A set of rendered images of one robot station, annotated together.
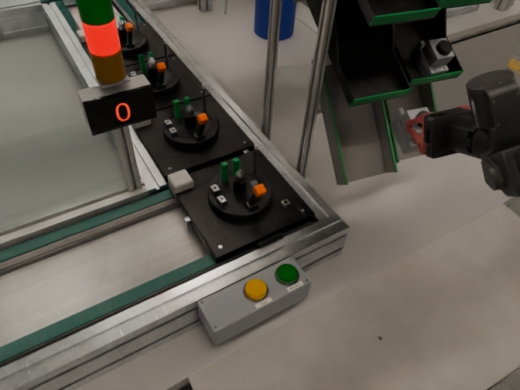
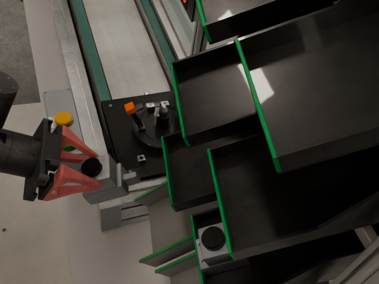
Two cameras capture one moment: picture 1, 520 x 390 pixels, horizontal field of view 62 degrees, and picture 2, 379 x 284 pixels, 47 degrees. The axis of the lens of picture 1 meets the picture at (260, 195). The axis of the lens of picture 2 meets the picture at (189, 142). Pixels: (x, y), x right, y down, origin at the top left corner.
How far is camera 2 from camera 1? 100 cm
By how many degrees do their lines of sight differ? 59
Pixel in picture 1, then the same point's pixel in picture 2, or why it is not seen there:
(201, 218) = (144, 100)
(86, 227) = (161, 47)
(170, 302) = (78, 76)
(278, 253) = (92, 143)
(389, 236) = not seen: outside the picture
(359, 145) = (181, 223)
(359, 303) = (43, 226)
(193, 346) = not seen: hidden behind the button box
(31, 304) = (114, 29)
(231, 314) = (51, 102)
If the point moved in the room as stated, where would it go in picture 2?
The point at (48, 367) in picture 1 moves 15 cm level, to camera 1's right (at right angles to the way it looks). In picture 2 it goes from (59, 23) to (34, 56)
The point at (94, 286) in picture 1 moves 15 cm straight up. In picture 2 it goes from (116, 54) to (116, 9)
